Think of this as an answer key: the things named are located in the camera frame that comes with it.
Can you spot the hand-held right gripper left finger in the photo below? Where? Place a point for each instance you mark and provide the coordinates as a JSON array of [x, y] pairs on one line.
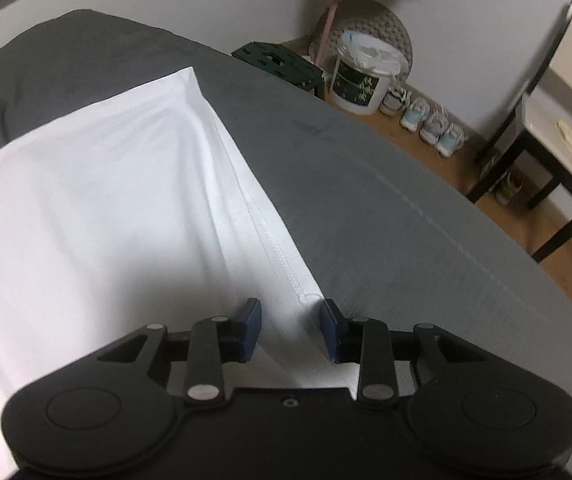
[[253, 330]]

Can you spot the light blue white sneaker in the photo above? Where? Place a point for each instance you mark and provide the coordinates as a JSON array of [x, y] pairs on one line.
[[415, 115], [451, 140], [434, 127]]

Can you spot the bed with grey sheet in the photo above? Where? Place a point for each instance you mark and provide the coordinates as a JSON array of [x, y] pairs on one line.
[[390, 210]]

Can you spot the white shirt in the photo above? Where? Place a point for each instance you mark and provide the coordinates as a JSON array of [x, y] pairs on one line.
[[116, 185]]

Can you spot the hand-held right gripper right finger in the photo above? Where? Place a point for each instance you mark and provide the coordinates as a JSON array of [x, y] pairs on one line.
[[328, 332]]

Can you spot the grey white sneaker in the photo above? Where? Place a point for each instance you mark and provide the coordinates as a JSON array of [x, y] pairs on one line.
[[393, 100]]

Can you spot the black beige chair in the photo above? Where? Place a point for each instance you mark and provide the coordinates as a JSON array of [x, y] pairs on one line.
[[555, 105]]

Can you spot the round grey bumpy cushion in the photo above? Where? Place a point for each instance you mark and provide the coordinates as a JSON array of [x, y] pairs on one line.
[[385, 20]]

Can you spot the black plastic stool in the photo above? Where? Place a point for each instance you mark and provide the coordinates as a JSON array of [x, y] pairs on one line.
[[276, 62]]

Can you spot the brown shoe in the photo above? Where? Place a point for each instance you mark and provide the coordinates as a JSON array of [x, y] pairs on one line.
[[508, 187]]

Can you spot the trash bin with white bag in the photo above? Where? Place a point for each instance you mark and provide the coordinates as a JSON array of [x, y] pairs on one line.
[[360, 85]]

